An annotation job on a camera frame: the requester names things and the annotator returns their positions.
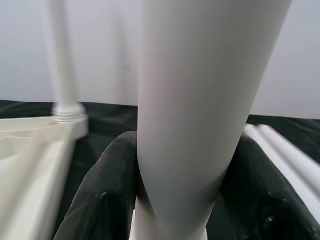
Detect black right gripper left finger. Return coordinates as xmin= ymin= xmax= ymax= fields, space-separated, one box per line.
xmin=53 ymin=130 xmax=144 ymax=240

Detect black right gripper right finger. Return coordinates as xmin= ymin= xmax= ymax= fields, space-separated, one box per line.
xmin=218 ymin=134 xmax=320 ymax=240

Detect white plastic table top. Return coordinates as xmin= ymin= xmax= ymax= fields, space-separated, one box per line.
xmin=0 ymin=113 xmax=90 ymax=240

